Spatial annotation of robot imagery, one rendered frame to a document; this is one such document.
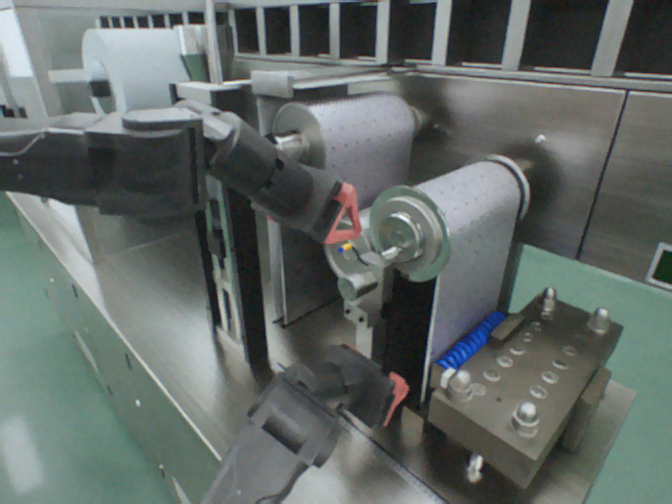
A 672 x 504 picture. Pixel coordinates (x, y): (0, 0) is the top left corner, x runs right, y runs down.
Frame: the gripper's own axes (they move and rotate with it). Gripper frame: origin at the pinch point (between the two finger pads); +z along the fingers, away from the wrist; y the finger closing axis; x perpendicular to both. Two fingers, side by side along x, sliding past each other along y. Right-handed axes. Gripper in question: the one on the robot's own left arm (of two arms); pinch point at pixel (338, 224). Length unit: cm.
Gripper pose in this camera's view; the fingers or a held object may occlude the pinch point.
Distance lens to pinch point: 51.5
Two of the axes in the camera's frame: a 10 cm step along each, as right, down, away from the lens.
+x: 4.5, -8.9, 0.4
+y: 7.0, 3.3, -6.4
